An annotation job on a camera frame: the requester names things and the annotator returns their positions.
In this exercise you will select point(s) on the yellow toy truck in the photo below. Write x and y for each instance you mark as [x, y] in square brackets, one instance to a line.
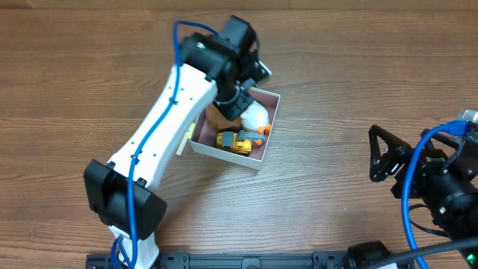
[240, 143]

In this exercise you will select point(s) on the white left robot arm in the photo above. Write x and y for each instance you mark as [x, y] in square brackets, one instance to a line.
[212, 69]

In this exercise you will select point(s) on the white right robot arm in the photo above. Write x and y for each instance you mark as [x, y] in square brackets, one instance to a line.
[438, 200]

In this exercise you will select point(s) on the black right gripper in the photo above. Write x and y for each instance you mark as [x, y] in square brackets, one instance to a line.
[405, 164]

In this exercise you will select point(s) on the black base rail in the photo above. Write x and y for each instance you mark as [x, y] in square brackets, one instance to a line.
[316, 260]

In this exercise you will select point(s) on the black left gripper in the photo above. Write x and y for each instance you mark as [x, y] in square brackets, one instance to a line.
[237, 105]

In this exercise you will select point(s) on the brown plush toy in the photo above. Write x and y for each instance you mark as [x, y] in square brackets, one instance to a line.
[218, 122]

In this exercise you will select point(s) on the white duck plush toy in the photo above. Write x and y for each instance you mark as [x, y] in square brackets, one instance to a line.
[255, 123]

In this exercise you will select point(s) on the wooden pellet drum toy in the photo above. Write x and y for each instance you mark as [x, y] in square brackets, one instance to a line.
[187, 136]

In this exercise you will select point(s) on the white cardboard box pink inside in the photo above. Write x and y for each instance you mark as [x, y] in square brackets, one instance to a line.
[203, 139]

